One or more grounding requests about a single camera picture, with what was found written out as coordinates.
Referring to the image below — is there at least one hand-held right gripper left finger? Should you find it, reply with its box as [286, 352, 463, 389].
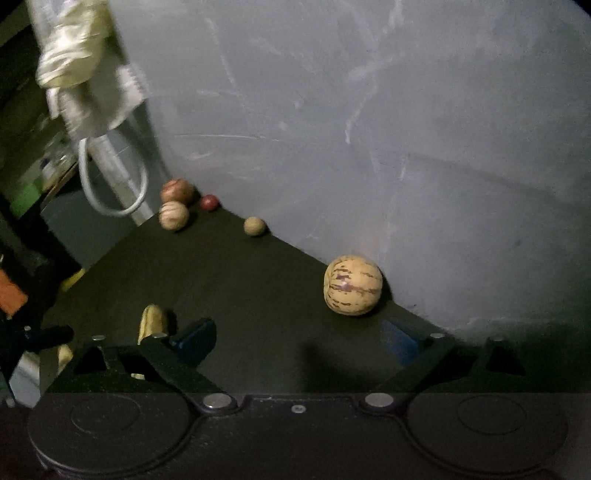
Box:
[46, 318, 237, 412]

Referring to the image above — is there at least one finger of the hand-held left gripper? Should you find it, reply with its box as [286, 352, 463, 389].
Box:
[0, 324, 75, 356]

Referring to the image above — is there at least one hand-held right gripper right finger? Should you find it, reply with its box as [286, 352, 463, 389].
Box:
[361, 320, 546, 411]

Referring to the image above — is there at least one large striped yellow melon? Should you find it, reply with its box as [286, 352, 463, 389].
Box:
[323, 255, 384, 317]

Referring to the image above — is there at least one pale yellow fruit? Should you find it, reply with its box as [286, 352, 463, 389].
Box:
[137, 304, 170, 344]

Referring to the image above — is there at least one orange object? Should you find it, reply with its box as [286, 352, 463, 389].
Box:
[0, 270, 29, 317]

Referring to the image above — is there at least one yellow stool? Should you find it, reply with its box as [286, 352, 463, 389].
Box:
[60, 268, 87, 292]

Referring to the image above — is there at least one small striped pale melon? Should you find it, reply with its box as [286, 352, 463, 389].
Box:
[158, 200, 190, 232]

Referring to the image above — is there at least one green box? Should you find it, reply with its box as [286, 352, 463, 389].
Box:
[9, 182, 43, 216]

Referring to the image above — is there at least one red apple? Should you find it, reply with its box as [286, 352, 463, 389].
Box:
[160, 178, 195, 205]

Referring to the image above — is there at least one wooden shelf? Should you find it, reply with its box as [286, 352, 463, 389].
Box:
[0, 106, 80, 209]

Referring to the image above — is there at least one white pipe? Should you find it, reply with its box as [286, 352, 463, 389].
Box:
[89, 137, 154, 227]

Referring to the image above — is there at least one cream satin cloth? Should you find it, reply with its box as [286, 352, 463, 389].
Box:
[27, 0, 116, 91]

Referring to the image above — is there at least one white cable loop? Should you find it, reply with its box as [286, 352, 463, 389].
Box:
[78, 115, 149, 218]

